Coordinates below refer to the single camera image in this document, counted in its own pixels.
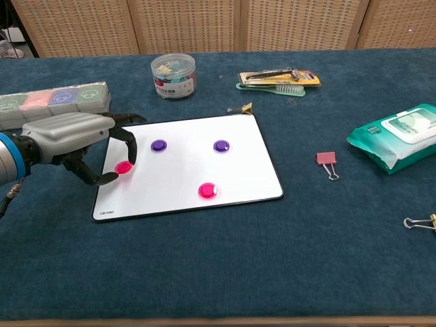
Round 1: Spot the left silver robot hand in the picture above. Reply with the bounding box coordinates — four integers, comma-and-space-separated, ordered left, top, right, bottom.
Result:
22, 112, 147, 187

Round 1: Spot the red round magnet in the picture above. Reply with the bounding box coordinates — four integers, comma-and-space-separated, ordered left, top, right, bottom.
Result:
114, 161, 134, 176
198, 182, 219, 201

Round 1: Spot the white magnetic whiteboard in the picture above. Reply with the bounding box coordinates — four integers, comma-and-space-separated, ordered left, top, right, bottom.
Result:
91, 115, 285, 225

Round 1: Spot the clear jar of binder clips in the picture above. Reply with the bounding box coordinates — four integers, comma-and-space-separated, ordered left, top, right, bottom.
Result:
151, 53, 198, 101

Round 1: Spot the wicker folding screen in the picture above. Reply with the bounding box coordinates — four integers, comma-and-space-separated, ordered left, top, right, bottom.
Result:
10, 0, 436, 58

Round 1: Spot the gold binder clip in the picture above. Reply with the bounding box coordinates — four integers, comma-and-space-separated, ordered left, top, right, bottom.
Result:
226, 102, 254, 116
403, 213, 436, 234

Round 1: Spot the teal table cover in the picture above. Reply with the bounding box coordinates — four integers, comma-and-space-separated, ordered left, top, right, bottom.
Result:
0, 47, 436, 320

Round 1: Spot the yellow razor blister pack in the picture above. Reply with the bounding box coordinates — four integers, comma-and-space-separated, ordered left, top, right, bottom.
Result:
237, 67, 322, 89

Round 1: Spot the green scrubbing brush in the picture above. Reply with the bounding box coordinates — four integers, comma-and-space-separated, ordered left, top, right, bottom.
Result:
235, 82, 307, 99

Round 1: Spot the pink binder clip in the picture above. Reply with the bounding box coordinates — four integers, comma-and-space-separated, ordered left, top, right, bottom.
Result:
315, 151, 341, 181

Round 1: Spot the green wet wipes pack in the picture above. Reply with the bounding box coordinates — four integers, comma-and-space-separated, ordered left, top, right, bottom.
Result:
346, 103, 436, 176

